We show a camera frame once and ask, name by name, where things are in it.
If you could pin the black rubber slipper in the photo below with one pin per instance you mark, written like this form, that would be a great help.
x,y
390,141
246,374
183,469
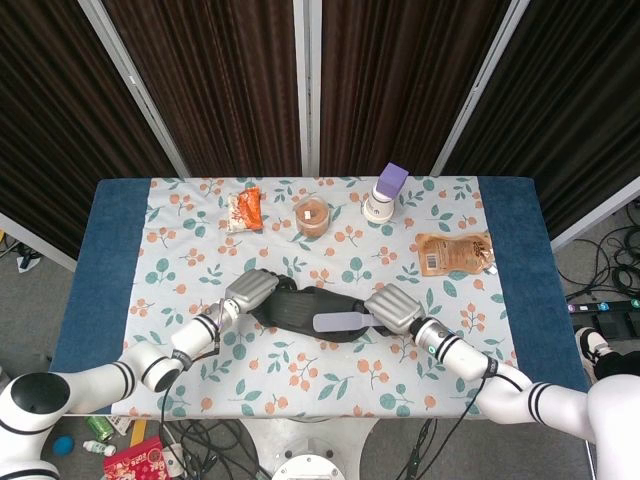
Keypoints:
x,y
295,307

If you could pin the dark brown partition panel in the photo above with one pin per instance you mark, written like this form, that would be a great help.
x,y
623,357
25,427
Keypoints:
x,y
400,85
575,100
50,125
210,90

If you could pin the green drink can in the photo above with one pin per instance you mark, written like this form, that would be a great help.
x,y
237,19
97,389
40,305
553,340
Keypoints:
x,y
100,428

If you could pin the blue ball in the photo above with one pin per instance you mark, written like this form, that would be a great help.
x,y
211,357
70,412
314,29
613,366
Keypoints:
x,y
64,445

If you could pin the blue table cover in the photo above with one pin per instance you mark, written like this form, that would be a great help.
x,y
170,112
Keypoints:
x,y
100,300

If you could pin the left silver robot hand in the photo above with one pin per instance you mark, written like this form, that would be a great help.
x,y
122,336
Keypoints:
x,y
252,290

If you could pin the small white bottle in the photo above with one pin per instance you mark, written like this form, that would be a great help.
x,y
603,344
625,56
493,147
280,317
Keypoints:
x,y
99,447

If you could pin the red printed box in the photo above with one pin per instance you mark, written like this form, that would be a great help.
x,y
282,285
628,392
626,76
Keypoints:
x,y
137,457

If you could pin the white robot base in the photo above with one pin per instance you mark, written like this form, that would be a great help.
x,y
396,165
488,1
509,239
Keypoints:
x,y
305,440

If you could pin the floral fruit print tablecloth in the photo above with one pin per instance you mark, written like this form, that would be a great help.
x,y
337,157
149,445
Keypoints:
x,y
320,380

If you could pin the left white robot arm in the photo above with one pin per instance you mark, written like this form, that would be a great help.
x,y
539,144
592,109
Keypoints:
x,y
195,335

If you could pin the brown spout pouch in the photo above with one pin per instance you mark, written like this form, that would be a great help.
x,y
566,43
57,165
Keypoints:
x,y
450,252

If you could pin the black power strip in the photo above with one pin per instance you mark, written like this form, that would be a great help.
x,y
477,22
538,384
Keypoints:
x,y
600,306

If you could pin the person's black trouser leg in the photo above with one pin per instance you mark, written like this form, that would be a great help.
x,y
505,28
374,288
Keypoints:
x,y
620,362

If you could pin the white black sneaker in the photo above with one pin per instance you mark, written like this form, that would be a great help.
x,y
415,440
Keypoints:
x,y
590,347

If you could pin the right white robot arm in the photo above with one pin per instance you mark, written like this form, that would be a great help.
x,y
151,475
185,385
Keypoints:
x,y
465,355

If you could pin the white paper cup stack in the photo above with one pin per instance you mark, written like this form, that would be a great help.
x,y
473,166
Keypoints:
x,y
377,210

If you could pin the orange white snack packet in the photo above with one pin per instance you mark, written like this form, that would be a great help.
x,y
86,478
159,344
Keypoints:
x,y
247,212

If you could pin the crumpled white paper scrap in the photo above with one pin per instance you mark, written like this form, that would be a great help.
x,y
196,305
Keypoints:
x,y
27,262

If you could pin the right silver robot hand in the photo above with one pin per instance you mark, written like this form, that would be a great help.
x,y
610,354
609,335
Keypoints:
x,y
395,307

